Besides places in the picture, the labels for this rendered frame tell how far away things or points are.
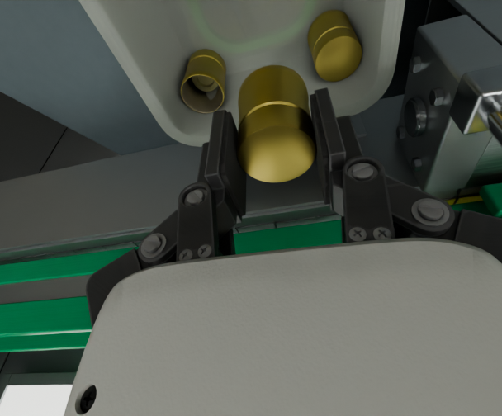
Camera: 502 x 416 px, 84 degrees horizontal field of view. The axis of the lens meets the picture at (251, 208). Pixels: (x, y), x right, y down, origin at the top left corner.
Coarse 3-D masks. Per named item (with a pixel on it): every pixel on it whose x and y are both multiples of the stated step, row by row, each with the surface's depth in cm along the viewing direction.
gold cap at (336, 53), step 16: (320, 16) 22; (336, 16) 21; (320, 32) 21; (336, 32) 19; (352, 32) 20; (320, 48) 20; (336, 48) 20; (352, 48) 20; (320, 64) 21; (336, 64) 21; (352, 64) 21; (336, 80) 22
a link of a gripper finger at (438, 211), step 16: (320, 96) 11; (320, 112) 10; (320, 128) 10; (336, 128) 10; (352, 128) 10; (320, 144) 9; (336, 144) 9; (352, 144) 10; (320, 160) 10; (336, 160) 9; (320, 176) 12; (336, 176) 9; (336, 192) 9; (400, 192) 8; (416, 192) 8; (336, 208) 10; (400, 208) 8; (416, 208) 8; (432, 208) 8; (448, 208) 8; (400, 224) 8; (416, 224) 8; (432, 224) 8; (448, 224) 8
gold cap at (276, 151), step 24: (264, 72) 13; (288, 72) 13; (240, 96) 14; (264, 96) 12; (288, 96) 12; (240, 120) 12; (264, 120) 11; (288, 120) 11; (240, 144) 11; (264, 144) 11; (288, 144) 11; (312, 144) 11; (264, 168) 12; (288, 168) 12
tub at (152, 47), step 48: (96, 0) 15; (144, 0) 19; (192, 0) 21; (240, 0) 21; (288, 0) 21; (336, 0) 21; (384, 0) 15; (144, 48) 19; (192, 48) 24; (240, 48) 24; (288, 48) 24; (384, 48) 17; (144, 96) 20; (336, 96) 21; (192, 144) 23
